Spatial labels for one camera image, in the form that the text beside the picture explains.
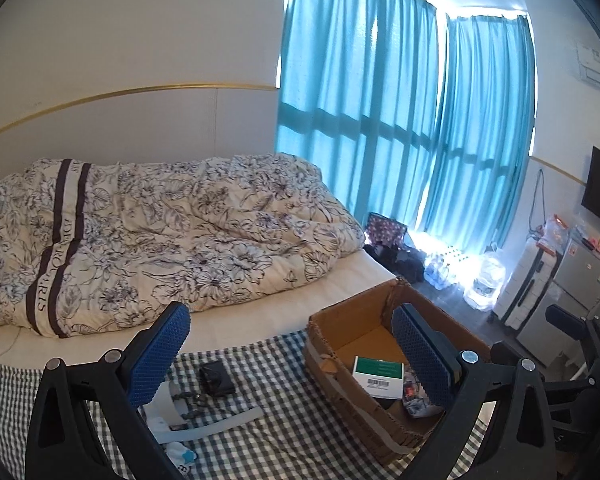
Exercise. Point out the black wallet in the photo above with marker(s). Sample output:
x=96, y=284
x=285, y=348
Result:
x=216, y=377

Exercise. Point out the teal curtain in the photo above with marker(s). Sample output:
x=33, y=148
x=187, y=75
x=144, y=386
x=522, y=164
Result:
x=355, y=110
x=485, y=135

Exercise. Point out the small blue white object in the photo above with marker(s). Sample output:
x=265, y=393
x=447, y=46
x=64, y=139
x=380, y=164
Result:
x=182, y=454

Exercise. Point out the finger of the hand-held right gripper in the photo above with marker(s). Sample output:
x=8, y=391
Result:
x=575, y=387
x=570, y=317

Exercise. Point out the green checkered cloth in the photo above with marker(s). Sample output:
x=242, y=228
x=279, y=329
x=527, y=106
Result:
x=280, y=410

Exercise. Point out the white curved plastic strip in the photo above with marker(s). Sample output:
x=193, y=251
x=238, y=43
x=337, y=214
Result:
x=230, y=422

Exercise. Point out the large clear water jug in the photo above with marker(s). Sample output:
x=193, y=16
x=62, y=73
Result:
x=485, y=282

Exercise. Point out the white air conditioner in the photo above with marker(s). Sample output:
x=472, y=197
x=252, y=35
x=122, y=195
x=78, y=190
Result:
x=597, y=67

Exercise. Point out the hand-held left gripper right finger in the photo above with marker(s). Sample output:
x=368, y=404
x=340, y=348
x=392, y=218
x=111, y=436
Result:
x=420, y=360

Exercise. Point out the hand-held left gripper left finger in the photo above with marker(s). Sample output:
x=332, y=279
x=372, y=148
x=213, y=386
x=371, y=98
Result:
x=155, y=355

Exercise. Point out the brown cardboard box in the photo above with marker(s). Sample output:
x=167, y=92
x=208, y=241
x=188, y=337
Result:
x=350, y=317

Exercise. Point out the silver mini fridge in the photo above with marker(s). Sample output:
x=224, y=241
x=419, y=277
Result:
x=575, y=280

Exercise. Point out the pack of water bottles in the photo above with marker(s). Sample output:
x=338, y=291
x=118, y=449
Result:
x=445, y=265

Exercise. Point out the black bag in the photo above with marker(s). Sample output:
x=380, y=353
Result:
x=400, y=262

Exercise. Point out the clear plastic bag red trim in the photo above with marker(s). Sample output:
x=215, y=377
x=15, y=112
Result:
x=554, y=232

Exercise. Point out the floral duvet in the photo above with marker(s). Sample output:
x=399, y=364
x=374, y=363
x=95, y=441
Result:
x=155, y=235

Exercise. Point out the white suitcase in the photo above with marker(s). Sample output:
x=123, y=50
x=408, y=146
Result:
x=525, y=285

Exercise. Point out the crumpled white printed packet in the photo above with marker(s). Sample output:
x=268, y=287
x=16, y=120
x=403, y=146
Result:
x=420, y=402

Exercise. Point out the green and white box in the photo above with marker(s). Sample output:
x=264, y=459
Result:
x=380, y=367

